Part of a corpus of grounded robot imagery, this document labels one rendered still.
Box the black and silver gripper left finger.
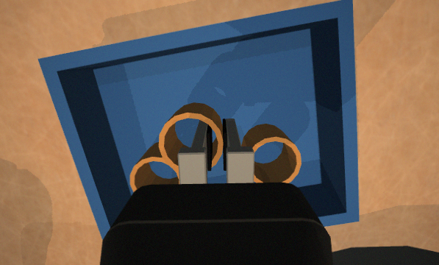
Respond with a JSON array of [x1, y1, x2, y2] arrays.
[[178, 120, 213, 184]]

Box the grey round turning table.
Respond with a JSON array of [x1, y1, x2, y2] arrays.
[[332, 246, 439, 265]]

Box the blue open crate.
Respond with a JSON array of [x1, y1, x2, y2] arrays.
[[38, 0, 360, 240]]

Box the bronze bushing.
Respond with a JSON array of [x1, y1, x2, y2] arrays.
[[159, 102, 223, 171], [130, 142, 179, 192], [241, 124, 301, 183]]

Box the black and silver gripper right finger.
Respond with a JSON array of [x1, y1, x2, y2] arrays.
[[223, 119, 254, 183]]

